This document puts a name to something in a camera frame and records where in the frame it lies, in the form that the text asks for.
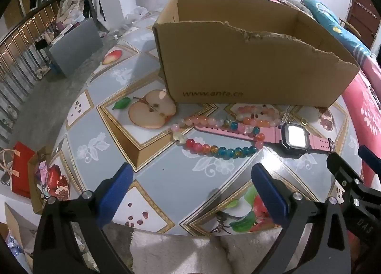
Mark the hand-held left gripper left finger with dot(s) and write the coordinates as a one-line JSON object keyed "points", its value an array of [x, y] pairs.
{"points": [[116, 190]]}

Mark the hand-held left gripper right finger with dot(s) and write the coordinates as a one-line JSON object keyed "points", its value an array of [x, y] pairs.
{"points": [[268, 190]]}

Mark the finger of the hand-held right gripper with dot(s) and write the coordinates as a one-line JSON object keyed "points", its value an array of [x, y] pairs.
{"points": [[342, 170], [370, 156]]}

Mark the pink digital watch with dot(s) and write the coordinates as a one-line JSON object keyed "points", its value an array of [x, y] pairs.
{"points": [[293, 138]]}

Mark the small silver hair clip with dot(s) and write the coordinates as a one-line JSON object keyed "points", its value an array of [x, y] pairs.
{"points": [[285, 118]]}

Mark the brown cardboard box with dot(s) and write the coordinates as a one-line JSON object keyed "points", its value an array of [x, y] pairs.
{"points": [[223, 63]]}

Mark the brown paper bag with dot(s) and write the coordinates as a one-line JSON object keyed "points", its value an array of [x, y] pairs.
{"points": [[34, 184]]}

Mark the red gift bag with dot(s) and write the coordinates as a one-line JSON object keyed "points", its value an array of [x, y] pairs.
{"points": [[22, 170]]}

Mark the wooden chair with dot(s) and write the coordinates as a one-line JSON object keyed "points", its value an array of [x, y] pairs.
{"points": [[351, 25]]}

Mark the brown wooden door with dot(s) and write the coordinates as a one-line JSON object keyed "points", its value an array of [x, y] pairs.
{"points": [[364, 15]]}

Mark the teal pillow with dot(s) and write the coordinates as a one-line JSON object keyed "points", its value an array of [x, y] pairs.
{"points": [[330, 18]]}

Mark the grey box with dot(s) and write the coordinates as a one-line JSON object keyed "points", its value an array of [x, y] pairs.
{"points": [[77, 48]]}

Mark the stair railing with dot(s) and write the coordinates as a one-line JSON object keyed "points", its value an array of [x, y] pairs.
{"points": [[18, 54]]}

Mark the brown patterned pillow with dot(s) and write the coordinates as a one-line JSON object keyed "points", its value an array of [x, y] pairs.
{"points": [[293, 3]]}

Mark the white plastic bag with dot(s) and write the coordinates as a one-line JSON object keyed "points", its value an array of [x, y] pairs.
{"points": [[138, 14]]}

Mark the pile of clothes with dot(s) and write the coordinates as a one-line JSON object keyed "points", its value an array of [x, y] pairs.
{"points": [[70, 9]]}

